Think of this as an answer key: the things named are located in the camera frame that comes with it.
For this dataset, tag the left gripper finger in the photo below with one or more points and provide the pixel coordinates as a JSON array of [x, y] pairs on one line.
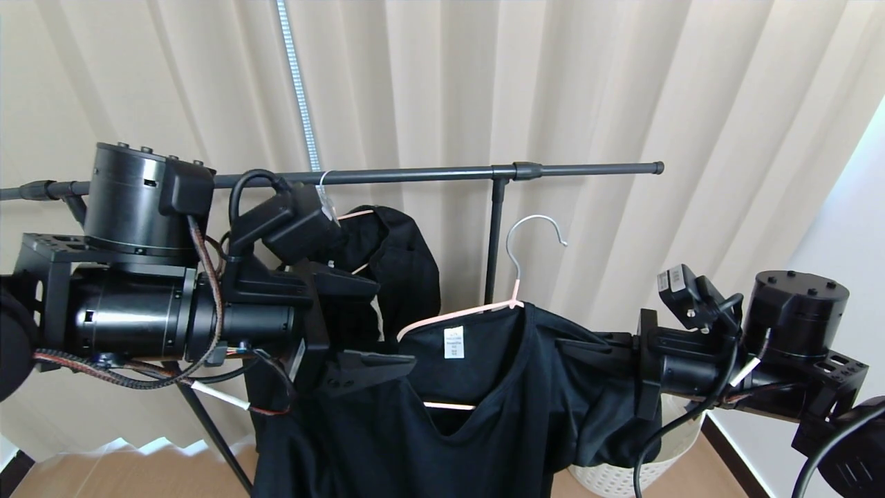
[[366, 366], [346, 280]]

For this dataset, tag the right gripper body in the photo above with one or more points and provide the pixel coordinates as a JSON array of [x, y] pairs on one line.
[[677, 366]]

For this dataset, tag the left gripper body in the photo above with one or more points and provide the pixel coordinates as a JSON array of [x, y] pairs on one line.
[[263, 321]]

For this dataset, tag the black garment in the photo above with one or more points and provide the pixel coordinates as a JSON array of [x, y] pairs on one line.
[[408, 263], [484, 449]]

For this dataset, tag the pink clothes hanger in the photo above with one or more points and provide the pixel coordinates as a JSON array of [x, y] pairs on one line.
[[325, 197], [515, 277]]

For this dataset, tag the white laundry basket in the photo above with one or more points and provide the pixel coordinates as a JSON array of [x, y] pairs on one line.
[[664, 456]]

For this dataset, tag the black clothes rack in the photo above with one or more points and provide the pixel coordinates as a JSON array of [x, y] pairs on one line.
[[415, 173]]

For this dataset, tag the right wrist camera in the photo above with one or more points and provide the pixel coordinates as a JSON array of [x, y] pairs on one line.
[[691, 294]]

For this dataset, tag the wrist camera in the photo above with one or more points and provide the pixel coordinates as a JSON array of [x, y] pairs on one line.
[[691, 294], [290, 221]]

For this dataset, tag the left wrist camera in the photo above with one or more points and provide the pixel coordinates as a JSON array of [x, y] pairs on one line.
[[290, 221]]

